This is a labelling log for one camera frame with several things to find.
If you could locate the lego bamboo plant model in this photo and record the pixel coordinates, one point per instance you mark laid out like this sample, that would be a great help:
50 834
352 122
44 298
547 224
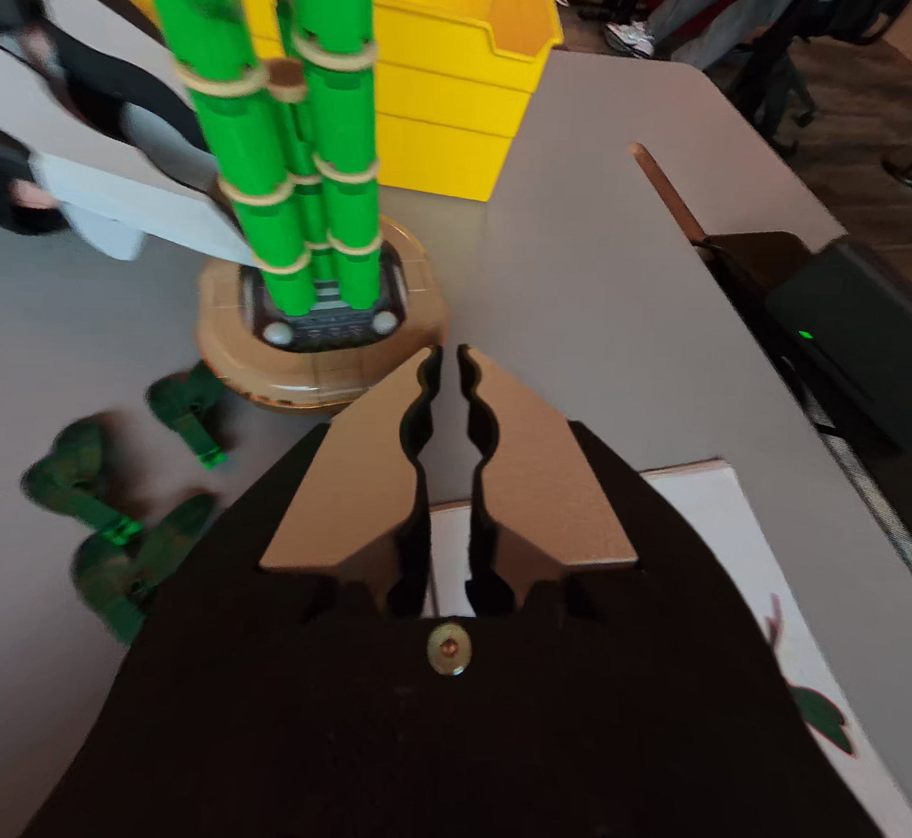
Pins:
263 161

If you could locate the black box device green light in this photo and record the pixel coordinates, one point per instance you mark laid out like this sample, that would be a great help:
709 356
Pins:
841 353

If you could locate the black box with green light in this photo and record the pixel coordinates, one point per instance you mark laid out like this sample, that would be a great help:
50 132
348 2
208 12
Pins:
755 268

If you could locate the yellow plastic bin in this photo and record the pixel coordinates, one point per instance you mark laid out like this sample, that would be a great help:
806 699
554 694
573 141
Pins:
442 90

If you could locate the lego instruction booklet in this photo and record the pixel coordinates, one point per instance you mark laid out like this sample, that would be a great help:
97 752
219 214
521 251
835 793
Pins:
698 517

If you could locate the black office chair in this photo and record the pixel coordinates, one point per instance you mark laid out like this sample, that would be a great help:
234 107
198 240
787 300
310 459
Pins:
784 82

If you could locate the person's left hand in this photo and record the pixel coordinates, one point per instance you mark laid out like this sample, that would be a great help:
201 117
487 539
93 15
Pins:
32 195

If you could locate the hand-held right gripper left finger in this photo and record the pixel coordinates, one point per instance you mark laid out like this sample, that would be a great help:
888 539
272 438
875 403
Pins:
342 496

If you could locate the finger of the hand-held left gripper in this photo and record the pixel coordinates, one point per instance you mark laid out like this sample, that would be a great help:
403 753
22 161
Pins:
100 15
142 200

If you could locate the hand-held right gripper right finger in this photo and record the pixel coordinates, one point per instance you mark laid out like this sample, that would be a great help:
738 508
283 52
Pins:
556 496

